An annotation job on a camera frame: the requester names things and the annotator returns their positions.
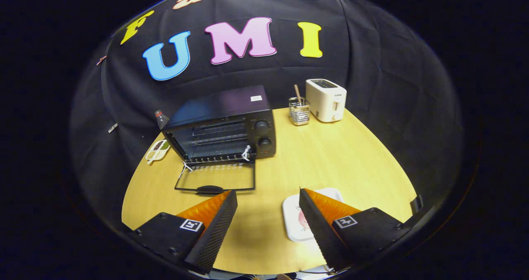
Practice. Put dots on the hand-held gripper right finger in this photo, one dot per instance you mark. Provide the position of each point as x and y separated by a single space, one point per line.
320 234

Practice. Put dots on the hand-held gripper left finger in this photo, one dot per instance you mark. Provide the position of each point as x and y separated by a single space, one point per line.
215 234

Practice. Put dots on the red round food slice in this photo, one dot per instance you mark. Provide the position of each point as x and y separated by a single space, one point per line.
303 220

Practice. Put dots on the white square food tray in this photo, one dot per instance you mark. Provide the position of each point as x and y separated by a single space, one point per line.
291 222

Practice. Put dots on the black toaster oven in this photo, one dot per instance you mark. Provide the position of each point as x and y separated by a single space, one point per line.
223 102

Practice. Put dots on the white toaster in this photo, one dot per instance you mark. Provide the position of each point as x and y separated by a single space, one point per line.
324 102

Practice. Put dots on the divided white snack dish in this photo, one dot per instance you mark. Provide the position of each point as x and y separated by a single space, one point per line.
159 149

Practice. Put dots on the clear plastic bottle red cap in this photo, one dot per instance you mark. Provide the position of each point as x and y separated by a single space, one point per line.
161 118

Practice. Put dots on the wooden utensil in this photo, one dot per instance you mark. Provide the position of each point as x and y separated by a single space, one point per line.
297 94

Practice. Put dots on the small metal clip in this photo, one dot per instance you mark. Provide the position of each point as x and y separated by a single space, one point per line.
113 128

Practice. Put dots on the small red clip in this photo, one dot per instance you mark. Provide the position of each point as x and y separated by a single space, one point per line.
101 60

